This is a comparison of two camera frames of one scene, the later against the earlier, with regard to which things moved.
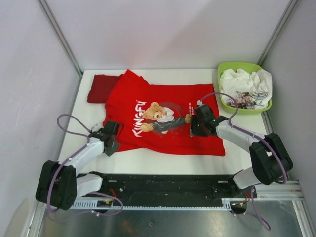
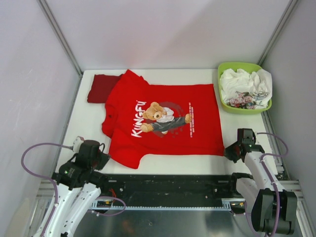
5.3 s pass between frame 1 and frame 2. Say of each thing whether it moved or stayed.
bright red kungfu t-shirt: stayed
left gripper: moved
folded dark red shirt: stayed
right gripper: moved
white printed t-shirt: stayed
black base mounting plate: stayed
